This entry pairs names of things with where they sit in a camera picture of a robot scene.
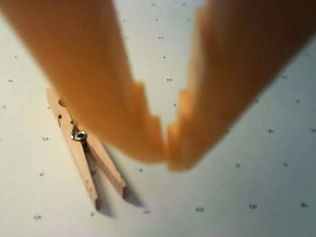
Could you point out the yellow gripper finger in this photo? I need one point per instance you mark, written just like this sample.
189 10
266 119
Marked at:
86 74
234 61

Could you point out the wooden clothespin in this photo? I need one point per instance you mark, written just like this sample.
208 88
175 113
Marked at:
81 158

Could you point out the white dotted grid mat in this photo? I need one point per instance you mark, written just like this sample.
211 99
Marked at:
247 185

